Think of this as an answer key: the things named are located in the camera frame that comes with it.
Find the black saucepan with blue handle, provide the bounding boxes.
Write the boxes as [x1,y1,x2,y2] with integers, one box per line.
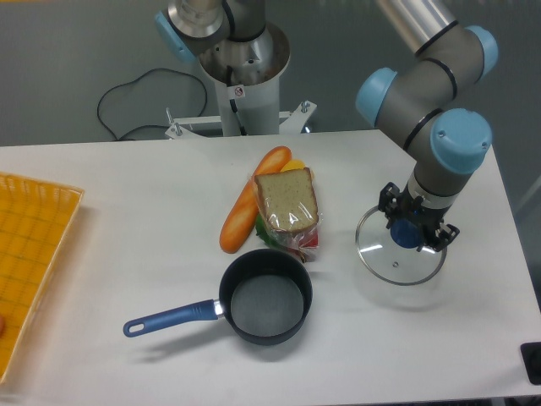
[123,249,313,346]

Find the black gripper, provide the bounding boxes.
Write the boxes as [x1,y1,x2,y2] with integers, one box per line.
[378,182,460,252]

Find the yellow plastic basket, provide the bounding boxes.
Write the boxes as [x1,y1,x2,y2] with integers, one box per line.
[1,173,85,383]

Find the orange toy baguette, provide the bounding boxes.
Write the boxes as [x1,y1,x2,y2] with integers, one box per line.
[219,145,292,254]

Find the glass lid with blue knob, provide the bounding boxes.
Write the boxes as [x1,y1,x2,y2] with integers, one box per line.
[355,206,447,286]

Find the black device at table corner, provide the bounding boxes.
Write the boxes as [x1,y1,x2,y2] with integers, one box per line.
[520,342,541,386]

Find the wrapped sandwich in plastic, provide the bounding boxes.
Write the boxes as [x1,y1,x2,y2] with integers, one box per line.
[254,167,320,263]

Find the yellow toy pepper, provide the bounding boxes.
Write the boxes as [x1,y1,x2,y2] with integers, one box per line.
[281,159,305,173]

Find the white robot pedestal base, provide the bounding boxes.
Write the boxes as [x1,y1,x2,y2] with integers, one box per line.
[164,23,318,140]

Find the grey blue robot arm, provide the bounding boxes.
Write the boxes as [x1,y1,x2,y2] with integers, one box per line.
[155,1,499,251]

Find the black cable on floor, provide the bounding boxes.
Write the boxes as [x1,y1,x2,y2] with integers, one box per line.
[96,67,209,142]

